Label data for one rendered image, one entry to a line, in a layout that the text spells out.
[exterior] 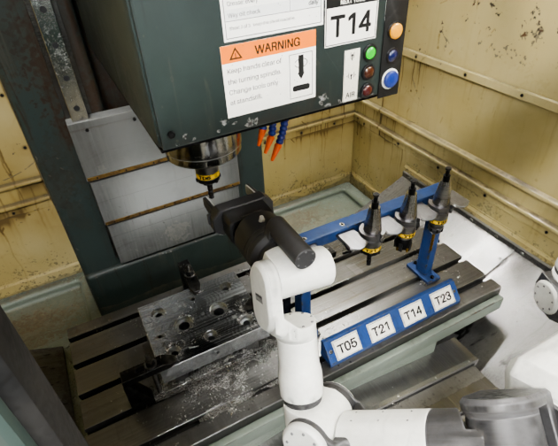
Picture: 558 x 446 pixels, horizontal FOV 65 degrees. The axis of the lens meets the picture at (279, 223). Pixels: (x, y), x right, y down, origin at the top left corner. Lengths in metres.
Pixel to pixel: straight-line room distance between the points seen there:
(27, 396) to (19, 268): 1.84
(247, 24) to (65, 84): 0.72
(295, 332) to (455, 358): 0.89
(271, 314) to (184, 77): 0.36
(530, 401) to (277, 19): 0.60
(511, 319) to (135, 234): 1.24
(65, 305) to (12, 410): 1.81
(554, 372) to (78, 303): 1.68
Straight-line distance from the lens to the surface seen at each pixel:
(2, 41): 1.30
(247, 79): 0.69
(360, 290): 1.39
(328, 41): 0.74
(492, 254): 1.73
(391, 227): 1.12
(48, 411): 0.22
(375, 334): 1.24
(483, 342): 1.58
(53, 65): 1.28
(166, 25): 0.63
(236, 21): 0.66
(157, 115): 0.66
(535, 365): 0.76
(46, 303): 2.06
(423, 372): 1.43
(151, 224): 1.52
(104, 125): 1.33
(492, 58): 1.61
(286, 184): 2.18
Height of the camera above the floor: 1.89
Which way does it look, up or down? 38 degrees down
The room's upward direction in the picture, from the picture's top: 3 degrees counter-clockwise
